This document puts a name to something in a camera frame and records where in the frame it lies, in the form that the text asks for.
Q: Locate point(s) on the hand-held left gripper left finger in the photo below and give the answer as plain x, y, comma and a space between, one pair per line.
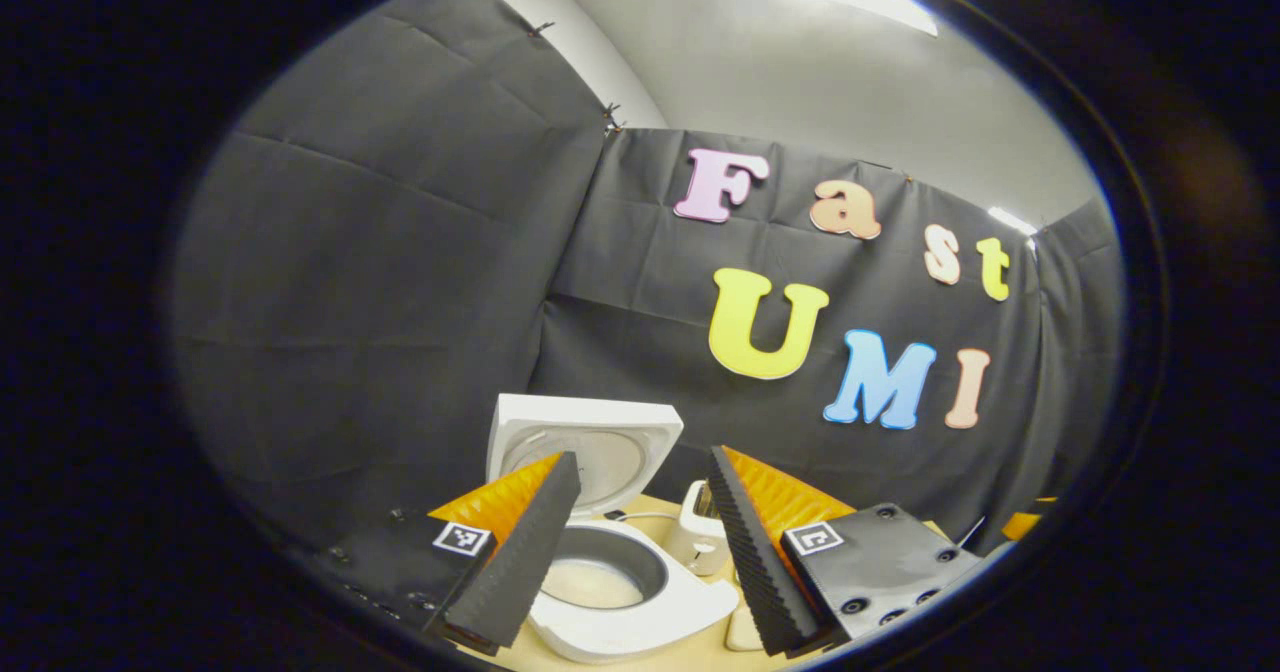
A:
525, 572

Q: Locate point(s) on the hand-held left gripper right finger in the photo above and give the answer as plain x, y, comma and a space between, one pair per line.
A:
760, 572

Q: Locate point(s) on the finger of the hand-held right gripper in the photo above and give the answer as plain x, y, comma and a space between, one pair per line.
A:
1025, 522

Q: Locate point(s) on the white rice cooker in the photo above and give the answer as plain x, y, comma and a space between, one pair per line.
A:
640, 622

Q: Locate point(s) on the white toaster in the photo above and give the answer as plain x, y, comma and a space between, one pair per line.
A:
700, 547

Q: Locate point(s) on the small ceiling light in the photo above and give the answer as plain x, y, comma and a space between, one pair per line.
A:
1012, 221

